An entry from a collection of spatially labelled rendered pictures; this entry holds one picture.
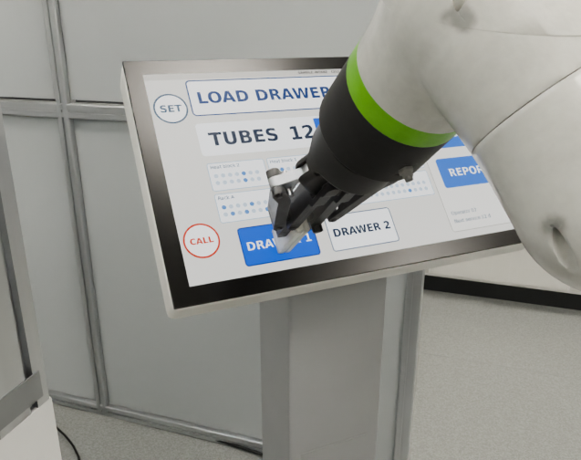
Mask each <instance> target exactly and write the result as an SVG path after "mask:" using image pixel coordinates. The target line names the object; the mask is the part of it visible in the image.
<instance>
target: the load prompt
mask: <svg viewBox="0 0 581 460"><path fill-rule="evenodd" d="M336 77H337V75H329V76H303V77H277V78H225V79H198V80H184V83H185V87H186V91H187V95H188V99H189V102H190V106H191V110H192V116H193V117H200V116H214V115H230V114H245V113H260V112H276V111H290V110H319V109H320V105H321V102H322V99H323V98H324V97H325V95H326V93H327V91H328V90H329V88H330V86H331V85H332V83H333V82H334V80H335V79H336Z"/></svg>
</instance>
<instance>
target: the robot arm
mask: <svg viewBox="0 0 581 460"><path fill-rule="evenodd" d="M456 134H457V135H458V136H459V138H460V139H461V140H462V142H463V144H464V145H465V146H466V148H467V149H468V151H469V152H470V153H471V155H472V157H473V158H474V160H475V161H476V162H477V164H478V166H479V167H480V169H481V170H482V173H483V174H484V176H485V178H486V179H487V181H488V183H489V184H490V185H491V187H492V189H493V191H494V193H495V195H496V196H497V198H498V200H499V202H500V204H501V205H502V207H503V209H504V211H505V212H506V214H507V216H508V218H509V219H510V221H511V223H512V225H513V227H514V230H515V232H516V233H517V235H518V237H519V238H520V240H521V242H522V244H523V246H524V248H525V249H526V251H527V252H528V253H529V255H530V256H531V257H532V258H533V260H534V261H535V262H536V263H537V264H538V265H539V266H540V267H541V268H542V269H543V270H545V271H546V272H547V273H548V274H550V275H551V276H552V277H554V278H556V279H557V280H559V281H561V282H562V283H564V284H566V285H568V286H569V287H571V288H574V289H577V290H579V291H581V0H379V3H378V6H377V8H376V10H375V13H374V15H373V17H372V18H371V20H370V22H369V24H368V27H367V29H366V31H365V32H364V34H363V36H362V37H361V39H360V40H359V41H358V43H357V44H356V46H355V48H354V50H353V51H352V53H351V54H350V56H349V58H348V60H347V61H346V63H345V65H344V66H343V68H342V69H341V70H340V72H339V73H338V75H337V77H336V79H335V80H334V82H333V83H332V85H331V86H330V88H329V90H328V91H327V93H326V95H325V97H324V98H323V99H322V102H321V105H320V109H319V125H318V126H317V128H316V130H315V132H314V134H313V137H312V141H311V144H310V149H309V152H308V154H307V155H306V156H304V157H303V158H301V159H300V160H299V161H298V162H297V163H296V168H295V169H294V170H292V171H290V172H288V171H282V172H281V171H280V170H279V169H278V168H272V169H269V170H267V171H266V172H265V173H266V176H267V180H268V183H269V186H270V193H269V199H268V206H267V209H268V213H269V216H270V219H271V223H272V226H273V230H272V233H273V237H274V240H275V246H276V249H277V253H278V254H283V253H289V252H290V251H291V250H292V249H293V248H294V247H295V246H296V244H297V243H298V242H299V241H300V240H301V239H302V238H303V237H304V236H305V235H306V233H307V232H309V231H310V230H311V229H312V232H313V234H317V233H320V232H322V231H324V230H323V227H322V225H321V224H322V223H323V222H324V221H325V220H326V219H327V220H328V222H330V223H331V222H332V223H333V222H336V221H337V220H338V219H340V218H341V217H343V216H344V215H345V214H347V213H349V212H350V211H352V210H353V209H354V208H356V207H357V206H359V205H360V204H362V203H363V202H365V201H366V200H368V198H369V197H371V196H372V195H374V194H375V193H377V192H378V191H380V190H382V189H384V188H386V187H388V186H390V185H392V184H394V183H396V182H397V181H400V180H403V179H404V180H405V182H406V183H408V182H411V181H413V177H412V176H413V174H414V173H415V172H416V171H417V170H418V169H419V168H420V167H421V166H422V165H423V164H424V163H425V162H427V161H428V160H429V159H430V158H431V157H432V156H433V155H434V154H435V153H436V152H438V151H439V150H440V149H441V148H442V147H443V146H444V145H445V144H446V143H447V142H448V141H450V140H451V139H452V138H453V137H454V136H455V135H456ZM298 183H299V185H298V186H297V187H296V185H297V184H298ZM295 188H296V189H295ZM294 189H295V190H294ZM293 190H294V191H293ZM337 207H338V209H337Z"/></svg>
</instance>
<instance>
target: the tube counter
mask: <svg viewBox="0 0 581 460"><path fill-rule="evenodd" d="M283 119H284V122H285V127H286V130H287V133H288V137H289V140H290V142H291V146H292V149H294V148H305V147H310V144H311V141H312V137H313V134H314V132H315V130H316V128H317V126H318V125H319V116H311V117H297V118H283Z"/></svg>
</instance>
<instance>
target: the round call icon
mask: <svg viewBox="0 0 581 460"><path fill-rule="evenodd" d="M178 227H179V231H180V236H181V240H182V247H183V252H184V255H185V260H186V263H187V262H192V261H199V260H204V259H210V258H216V257H221V256H225V253H224V250H223V243H222V239H221V236H220V232H219V228H218V224H217V220H212V221H205V222H199V223H191V224H185V225H178Z"/></svg>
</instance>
